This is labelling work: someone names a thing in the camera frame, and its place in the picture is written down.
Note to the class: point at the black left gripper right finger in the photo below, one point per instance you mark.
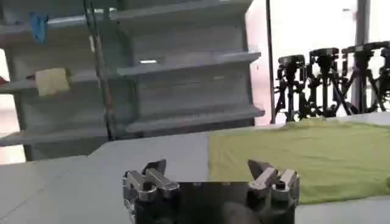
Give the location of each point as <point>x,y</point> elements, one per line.
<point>268,178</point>

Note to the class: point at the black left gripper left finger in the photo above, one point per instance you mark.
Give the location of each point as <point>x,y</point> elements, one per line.
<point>152,179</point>

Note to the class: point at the green shirt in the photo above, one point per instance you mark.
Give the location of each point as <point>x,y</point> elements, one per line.
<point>304,158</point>

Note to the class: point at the grey metal shelf unit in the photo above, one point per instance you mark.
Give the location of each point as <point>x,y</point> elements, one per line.
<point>195,76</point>

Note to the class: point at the grey shelf unit with cloths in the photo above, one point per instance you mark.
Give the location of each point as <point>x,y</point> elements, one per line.
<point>61,106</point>

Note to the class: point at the beige folded cloth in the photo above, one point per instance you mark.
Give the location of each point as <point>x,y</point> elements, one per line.
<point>51,81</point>

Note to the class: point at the red cloth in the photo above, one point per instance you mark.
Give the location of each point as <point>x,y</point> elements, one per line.
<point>3,81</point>

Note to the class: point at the blue cloth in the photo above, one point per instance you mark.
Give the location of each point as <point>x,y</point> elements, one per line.
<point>38,25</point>

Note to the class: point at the black tripod with camera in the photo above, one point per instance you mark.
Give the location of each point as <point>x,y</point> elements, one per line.
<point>362,76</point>
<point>324,82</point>
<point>289,88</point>
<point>386,73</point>

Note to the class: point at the grey metal rack post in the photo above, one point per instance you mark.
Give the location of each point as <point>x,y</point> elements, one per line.
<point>102,76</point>

